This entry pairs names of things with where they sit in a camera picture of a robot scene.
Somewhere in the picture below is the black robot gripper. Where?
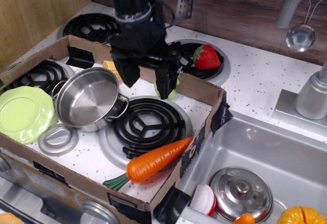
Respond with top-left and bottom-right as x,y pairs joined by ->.
109,16 -> 181,99

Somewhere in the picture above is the light green toy broccoli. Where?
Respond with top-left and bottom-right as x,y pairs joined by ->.
154,82 -> 176,100

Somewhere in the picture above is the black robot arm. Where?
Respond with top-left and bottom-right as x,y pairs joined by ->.
107,0 -> 182,99

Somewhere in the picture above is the stainless steel pot lid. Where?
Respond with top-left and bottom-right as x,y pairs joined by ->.
209,167 -> 273,223

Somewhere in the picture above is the yellow toy corn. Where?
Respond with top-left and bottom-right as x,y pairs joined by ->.
103,60 -> 122,81

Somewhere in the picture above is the front right black burner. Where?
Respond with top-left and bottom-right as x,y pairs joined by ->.
113,98 -> 186,159

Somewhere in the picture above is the back right black burner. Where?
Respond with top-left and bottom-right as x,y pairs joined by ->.
170,40 -> 225,80

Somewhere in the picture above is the red toy strawberry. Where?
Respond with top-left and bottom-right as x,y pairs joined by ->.
193,44 -> 221,70

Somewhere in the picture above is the back left black burner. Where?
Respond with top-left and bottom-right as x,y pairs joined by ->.
60,13 -> 121,43

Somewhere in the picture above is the hanging slotted metal spatula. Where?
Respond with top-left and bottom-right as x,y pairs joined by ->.
175,0 -> 194,19

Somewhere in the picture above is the orange toy carrot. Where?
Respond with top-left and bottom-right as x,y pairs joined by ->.
103,137 -> 193,191

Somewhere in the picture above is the silver front stove knob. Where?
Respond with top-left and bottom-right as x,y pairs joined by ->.
38,124 -> 79,156

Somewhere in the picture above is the light green plastic plate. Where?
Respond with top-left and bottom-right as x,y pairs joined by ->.
1,86 -> 58,144

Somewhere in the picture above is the white and red toy food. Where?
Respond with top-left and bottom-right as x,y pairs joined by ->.
190,184 -> 216,216

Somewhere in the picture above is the brown cardboard fence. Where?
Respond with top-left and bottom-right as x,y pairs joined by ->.
0,35 -> 233,224

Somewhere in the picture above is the silver oven front knob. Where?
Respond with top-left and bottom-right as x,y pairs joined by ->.
80,200 -> 120,224

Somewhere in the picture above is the hanging metal ladle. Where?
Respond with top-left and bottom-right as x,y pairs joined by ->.
286,0 -> 323,52

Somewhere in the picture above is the silver toy faucet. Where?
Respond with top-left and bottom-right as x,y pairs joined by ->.
272,0 -> 326,133

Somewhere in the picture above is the silver toy sink basin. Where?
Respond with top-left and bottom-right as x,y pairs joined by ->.
178,113 -> 326,223

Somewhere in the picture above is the small orange toy piece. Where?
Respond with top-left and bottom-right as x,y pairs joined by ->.
232,213 -> 255,224

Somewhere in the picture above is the orange toy at corner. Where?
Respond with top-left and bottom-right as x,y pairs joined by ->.
0,212 -> 22,224

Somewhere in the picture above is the yellow orange toy pumpkin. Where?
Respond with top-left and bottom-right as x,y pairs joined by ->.
277,206 -> 326,224

